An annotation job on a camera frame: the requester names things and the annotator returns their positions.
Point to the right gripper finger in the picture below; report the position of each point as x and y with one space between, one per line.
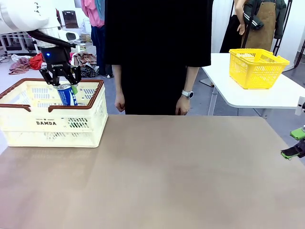
294 151
299 133

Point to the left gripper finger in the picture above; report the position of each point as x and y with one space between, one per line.
50 77
74 75

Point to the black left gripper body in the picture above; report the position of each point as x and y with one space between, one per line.
56 59

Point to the blue drink can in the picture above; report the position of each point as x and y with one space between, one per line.
68 95

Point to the person's left forearm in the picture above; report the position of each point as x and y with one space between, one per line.
191 78

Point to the person's right forearm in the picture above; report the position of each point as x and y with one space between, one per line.
118 78

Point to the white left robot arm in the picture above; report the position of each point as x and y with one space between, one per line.
21 14

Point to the yellow plastic basket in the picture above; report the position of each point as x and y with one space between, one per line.
255 74

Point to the person's right hand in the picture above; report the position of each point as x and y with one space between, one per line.
119 102

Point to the person's left hand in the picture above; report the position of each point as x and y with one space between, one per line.
183 106

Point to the black white checked bag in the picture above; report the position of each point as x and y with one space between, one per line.
89 71

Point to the striped cloth pile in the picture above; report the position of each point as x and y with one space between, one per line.
84 58

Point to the red cloth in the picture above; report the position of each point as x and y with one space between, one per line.
35 61

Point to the pink brown cloth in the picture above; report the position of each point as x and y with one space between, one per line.
20 65

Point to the navy trousers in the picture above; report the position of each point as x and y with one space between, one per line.
98 47

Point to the small cardboard box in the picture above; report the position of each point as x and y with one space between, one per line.
85 37

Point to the white background desk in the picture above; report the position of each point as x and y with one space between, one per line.
14 40

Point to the white side table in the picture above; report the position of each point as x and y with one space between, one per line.
257 95

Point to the pink garment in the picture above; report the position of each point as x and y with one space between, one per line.
94 13

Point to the person in black shirt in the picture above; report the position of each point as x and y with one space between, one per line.
157 47

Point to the black stand legs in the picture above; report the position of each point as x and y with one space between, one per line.
282 28

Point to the brown leather apron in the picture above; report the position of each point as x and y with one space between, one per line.
261 28

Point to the silver wristwatch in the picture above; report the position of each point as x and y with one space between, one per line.
188 94

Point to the black dress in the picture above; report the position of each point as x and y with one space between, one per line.
231 35

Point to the beige mannequin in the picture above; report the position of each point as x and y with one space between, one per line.
241 26

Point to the dark jacket with white stripes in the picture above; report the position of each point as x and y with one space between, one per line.
253 16

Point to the white partition board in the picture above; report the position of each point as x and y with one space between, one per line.
221 26

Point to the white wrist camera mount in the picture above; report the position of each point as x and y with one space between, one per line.
299 107

